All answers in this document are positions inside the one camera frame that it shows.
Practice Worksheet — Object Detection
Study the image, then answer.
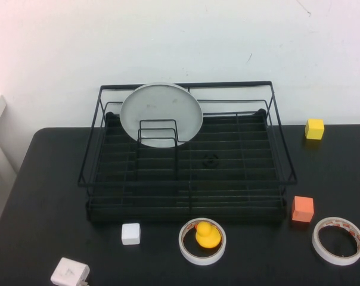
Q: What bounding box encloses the grey round plate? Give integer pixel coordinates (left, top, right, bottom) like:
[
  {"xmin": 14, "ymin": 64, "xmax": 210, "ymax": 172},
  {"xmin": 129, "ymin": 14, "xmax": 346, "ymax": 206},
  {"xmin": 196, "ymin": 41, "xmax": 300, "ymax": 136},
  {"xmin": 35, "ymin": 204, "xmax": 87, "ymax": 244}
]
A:
[{"xmin": 119, "ymin": 82, "xmax": 204, "ymax": 149}]

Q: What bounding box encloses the black plastic drip tray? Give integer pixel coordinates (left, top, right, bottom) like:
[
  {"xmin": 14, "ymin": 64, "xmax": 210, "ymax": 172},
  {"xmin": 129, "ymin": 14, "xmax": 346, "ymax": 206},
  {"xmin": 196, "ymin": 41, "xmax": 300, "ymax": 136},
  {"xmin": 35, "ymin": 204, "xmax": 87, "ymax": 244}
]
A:
[{"xmin": 86, "ymin": 108, "xmax": 288, "ymax": 223}]

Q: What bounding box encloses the yellow rubber duck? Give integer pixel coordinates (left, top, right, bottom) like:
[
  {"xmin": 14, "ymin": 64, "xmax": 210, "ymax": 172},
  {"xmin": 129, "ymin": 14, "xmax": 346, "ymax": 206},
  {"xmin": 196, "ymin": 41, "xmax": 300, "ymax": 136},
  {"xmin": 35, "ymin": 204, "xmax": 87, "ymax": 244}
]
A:
[{"xmin": 194, "ymin": 222, "xmax": 221, "ymax": 248}]

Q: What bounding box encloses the white foam cube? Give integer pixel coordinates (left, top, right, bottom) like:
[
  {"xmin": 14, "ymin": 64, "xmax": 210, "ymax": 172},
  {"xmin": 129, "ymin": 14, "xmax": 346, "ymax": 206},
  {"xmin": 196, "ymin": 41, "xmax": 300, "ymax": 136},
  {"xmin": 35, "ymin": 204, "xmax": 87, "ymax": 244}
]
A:
[{"xmin": 121, "ymin": 222, "xmax": 141, "ymax": 246}]

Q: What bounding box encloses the white double-sided tape roll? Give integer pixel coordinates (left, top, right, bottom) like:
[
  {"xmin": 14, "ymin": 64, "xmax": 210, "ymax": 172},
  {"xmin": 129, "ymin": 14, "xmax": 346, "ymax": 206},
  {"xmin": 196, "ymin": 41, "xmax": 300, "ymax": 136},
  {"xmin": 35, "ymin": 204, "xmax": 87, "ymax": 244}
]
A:
[
  {"xmin": 312, "ymin": 216, "xmax": 360, "ymax": 266},
  {"xmin": 178, "ymin": 217, "xmax": 227, "ymax": 266}
]

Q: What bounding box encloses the yellow foam cube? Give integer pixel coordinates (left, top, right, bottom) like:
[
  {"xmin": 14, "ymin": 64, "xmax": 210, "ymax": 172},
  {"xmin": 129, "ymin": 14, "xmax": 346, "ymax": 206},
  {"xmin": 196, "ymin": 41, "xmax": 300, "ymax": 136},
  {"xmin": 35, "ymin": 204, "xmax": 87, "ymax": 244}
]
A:
[{"xmin": 305, "ymin": 118, "xmax": 325, "ymax": 141}]

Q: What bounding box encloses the orange foam cube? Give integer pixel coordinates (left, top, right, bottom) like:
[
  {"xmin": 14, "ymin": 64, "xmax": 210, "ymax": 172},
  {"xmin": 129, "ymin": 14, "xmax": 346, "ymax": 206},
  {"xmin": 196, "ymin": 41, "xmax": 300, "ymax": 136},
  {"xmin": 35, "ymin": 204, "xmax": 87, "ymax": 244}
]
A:
[{"xmin": 291, "ymin": 195, "xmax": 314, "ymax": 223}]

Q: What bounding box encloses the white power adapter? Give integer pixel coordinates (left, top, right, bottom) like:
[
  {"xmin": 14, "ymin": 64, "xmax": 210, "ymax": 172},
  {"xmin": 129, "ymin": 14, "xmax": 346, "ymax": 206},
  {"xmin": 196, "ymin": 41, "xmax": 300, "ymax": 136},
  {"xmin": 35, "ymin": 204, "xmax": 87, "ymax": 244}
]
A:
[{"xmin": 50, "ymin": 257, "xmax": 91, "ymax": 286}]

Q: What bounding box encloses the black wire dish rack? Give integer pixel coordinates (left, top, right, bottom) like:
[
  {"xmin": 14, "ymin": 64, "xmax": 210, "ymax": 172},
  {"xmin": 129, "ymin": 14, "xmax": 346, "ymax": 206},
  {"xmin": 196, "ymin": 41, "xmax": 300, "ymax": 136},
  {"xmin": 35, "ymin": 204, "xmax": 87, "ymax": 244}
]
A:
[{"xmin": 77, "ymin": 79, "xmax": 299, "ymax": 220}]

